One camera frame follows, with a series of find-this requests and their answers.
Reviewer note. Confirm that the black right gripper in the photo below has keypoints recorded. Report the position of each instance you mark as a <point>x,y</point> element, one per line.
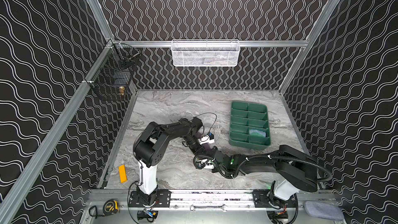
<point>208,158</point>

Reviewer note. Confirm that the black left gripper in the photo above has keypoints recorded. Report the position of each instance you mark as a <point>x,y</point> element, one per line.
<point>193,142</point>

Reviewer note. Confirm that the green divided plastic tray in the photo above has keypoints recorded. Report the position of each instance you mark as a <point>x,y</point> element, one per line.
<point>245,116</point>

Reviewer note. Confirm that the purple striped sock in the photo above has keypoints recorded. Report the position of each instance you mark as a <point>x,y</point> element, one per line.
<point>199,135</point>

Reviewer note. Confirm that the blue orange striped sock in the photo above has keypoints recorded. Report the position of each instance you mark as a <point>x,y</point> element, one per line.
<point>255,132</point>

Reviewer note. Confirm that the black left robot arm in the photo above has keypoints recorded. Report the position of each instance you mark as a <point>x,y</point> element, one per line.
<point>151,146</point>

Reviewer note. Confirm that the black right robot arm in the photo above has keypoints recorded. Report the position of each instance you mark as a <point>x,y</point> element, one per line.
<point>300,172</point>

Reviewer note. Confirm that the yellow block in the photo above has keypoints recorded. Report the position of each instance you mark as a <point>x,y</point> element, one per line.
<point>122,174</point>

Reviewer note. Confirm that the yellow tape measure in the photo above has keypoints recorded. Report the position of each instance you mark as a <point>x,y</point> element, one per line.
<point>110,207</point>

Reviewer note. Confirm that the grey cloth pad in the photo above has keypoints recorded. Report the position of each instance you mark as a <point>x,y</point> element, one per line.
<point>323,210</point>

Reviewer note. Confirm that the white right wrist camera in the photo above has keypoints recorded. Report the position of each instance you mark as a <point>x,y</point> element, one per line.
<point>205,164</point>

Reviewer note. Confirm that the white mesh wall basket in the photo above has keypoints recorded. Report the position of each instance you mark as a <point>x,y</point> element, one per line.
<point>205,53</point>

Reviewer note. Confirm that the black wire wall basket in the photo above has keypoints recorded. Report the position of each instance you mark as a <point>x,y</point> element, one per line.
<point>112,82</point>

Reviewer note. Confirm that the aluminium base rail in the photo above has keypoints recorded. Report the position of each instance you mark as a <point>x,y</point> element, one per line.
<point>231,200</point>

